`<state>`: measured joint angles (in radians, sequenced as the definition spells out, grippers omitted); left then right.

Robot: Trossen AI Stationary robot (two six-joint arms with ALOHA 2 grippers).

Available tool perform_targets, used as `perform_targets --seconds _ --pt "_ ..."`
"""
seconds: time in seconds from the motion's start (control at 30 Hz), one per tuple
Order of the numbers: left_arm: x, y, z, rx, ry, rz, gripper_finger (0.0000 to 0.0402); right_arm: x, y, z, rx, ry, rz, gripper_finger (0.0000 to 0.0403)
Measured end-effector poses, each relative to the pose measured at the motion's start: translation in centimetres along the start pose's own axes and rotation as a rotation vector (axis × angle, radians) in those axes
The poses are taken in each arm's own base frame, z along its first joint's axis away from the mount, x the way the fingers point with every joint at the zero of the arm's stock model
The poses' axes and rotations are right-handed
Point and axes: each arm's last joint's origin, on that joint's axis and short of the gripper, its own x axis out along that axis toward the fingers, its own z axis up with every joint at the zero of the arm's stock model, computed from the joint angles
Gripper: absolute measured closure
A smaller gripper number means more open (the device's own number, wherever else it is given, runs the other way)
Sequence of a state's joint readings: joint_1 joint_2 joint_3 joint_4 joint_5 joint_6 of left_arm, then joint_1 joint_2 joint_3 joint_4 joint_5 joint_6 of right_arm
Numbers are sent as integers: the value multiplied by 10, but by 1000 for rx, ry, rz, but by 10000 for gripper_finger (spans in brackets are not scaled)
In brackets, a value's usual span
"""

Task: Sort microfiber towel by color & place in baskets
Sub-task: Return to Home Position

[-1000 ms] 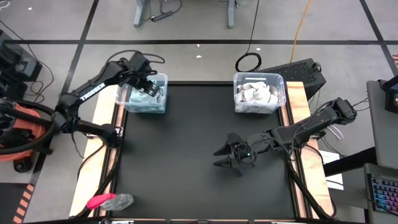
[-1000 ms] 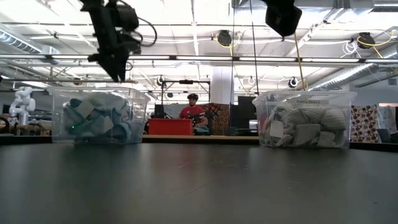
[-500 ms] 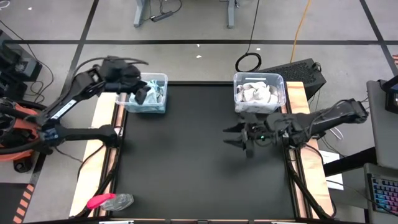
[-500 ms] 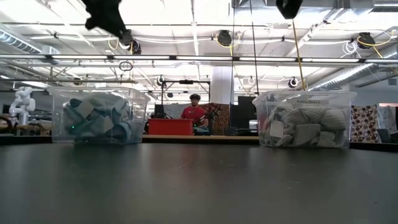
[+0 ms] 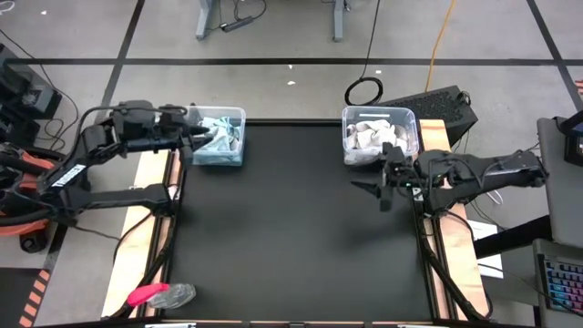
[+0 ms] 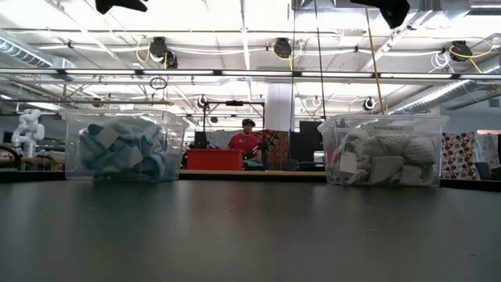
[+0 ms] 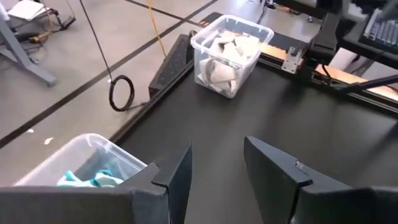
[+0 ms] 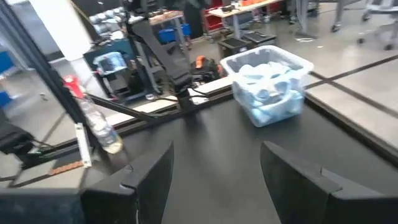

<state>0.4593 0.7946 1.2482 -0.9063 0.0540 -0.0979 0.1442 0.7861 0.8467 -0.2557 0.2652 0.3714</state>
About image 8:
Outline orange and black vacuum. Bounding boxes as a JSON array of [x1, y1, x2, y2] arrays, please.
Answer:
[[191, 55, 228, 82]]

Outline black aluminium frame strut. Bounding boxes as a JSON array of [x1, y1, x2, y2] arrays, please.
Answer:
[[0, 0, 94, 156]]

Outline clear plastic bin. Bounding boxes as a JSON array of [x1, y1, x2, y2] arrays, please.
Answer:
[[220, 45, 315, 128]]

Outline small blue bin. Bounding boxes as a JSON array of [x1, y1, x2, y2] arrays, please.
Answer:
[[158, 24, 192, 44]]

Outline plastic wrapped device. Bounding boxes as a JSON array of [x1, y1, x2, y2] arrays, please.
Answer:
[[93, 51, 128, 75]]

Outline black floor equipment box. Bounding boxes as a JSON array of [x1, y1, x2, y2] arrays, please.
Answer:
[[217, 30, 277, 58]]

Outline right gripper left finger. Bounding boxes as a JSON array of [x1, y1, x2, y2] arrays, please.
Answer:
[[0, 141, 175, 224]]

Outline office chair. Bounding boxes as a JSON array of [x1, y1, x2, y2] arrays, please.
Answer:
[[357, 0, 398, 50]]

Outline teal equipment cart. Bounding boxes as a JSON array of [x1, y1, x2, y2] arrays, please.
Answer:
[[83, 39, 137, 97]]

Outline wooden top table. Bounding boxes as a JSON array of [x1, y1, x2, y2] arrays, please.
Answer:
[[208, 0, 280, 38]]

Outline red storage boxes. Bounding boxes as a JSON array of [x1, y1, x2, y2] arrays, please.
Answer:
[[203, 7, 224, 32]]

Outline white mounting bracket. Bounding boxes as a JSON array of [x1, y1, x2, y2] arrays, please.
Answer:
[[74, 123, 93, 169]]

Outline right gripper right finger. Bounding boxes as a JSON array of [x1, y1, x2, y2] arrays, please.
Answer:
[[260, 141, 398, 224]]

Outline blue storage bins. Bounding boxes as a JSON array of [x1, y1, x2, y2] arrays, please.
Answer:
[[0, 51, 15, 106]]

